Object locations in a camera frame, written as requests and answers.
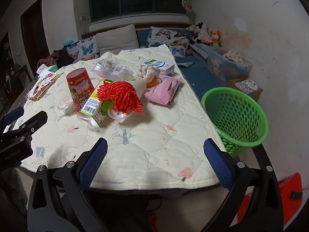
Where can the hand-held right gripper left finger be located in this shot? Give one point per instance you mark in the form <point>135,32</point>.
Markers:
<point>94,164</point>

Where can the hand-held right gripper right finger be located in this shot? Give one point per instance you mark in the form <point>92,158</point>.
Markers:
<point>217,164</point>

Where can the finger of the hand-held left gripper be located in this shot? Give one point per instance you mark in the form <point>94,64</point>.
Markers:
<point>33,122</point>
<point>13,115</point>

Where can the green plastic basket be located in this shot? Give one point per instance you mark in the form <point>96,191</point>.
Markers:
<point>236,116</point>

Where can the white paper cup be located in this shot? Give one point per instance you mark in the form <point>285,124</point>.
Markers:
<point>138,84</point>

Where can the person's left forearm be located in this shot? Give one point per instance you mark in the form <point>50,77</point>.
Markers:
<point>14,188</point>

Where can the flat snack packet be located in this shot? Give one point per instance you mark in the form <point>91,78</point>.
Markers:
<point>41,87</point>

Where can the small orange jelly cup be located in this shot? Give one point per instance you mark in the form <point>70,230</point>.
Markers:
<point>65,105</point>

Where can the white quilted mat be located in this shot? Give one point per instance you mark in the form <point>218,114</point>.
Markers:
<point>144,149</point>

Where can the white lidded jelly cup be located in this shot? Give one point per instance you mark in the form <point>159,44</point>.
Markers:
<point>119,118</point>

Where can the white tissue pack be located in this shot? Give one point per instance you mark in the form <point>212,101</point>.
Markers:
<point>47,69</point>

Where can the red cylindrical snack can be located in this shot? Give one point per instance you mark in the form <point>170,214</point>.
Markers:
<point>78,87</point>

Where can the green juice carton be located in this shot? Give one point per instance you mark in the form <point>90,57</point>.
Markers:
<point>93,106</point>

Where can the pink cloth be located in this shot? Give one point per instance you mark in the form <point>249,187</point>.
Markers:
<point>47,60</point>

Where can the dark cloth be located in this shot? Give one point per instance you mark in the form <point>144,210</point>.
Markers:
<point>64,56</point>

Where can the red foam fruit net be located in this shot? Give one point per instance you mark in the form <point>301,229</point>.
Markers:
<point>120,96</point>

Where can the red plastic stool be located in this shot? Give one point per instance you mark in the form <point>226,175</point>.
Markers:
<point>287,193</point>

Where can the cardboard box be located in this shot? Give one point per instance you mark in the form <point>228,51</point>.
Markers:
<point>256,96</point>

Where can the dark wooden door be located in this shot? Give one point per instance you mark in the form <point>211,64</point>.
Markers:
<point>35,38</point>

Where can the butterfly print pillow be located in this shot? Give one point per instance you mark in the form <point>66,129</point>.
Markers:
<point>164,36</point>
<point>84,49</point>

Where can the blue bed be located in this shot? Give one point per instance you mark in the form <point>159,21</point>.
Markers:
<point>200,77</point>

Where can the pink wet wipes packet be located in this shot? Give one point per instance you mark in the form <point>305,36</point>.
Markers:
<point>164,89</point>

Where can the clear plastic bag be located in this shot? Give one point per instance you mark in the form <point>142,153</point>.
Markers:
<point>108,69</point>

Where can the clear plastic storage box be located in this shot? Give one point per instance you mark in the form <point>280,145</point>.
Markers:
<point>224,70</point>

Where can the orange bread piece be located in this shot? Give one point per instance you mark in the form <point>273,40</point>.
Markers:
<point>151,83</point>

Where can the grey striped cloth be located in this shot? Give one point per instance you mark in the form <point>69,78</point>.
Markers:
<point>185,64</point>

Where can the crumpled white tissue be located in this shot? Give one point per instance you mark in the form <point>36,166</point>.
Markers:
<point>146,71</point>

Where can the patterned cloth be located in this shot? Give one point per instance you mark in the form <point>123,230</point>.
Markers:
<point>233,55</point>

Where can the white blue milk carton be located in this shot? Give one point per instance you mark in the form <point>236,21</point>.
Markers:
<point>161,65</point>

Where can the small orange ball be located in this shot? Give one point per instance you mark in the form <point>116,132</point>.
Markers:
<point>188,52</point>

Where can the beige pillow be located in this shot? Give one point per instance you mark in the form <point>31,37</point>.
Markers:
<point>115,40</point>

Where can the pink plush toy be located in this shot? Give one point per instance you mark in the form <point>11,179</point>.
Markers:
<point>207,39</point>

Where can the orange fox plush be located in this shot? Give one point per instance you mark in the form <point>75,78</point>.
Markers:
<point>214,37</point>

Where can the black white cow plush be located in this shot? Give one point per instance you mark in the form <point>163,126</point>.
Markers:
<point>199,30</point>

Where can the dark window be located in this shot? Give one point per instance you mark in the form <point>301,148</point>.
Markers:
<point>135,2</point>

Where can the paper flower wall decoration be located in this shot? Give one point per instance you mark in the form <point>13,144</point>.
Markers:
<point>187,3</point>

